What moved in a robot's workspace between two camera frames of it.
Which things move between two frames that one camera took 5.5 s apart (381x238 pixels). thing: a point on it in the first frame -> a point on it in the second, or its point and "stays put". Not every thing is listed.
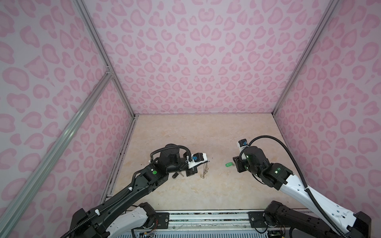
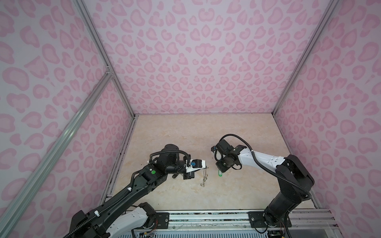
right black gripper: x=238 y=162 -> x=220 y=167
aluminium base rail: x=209 y=220 stays put
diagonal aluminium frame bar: x=10 y=220 stays put
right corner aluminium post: x=305 y=57 stays put
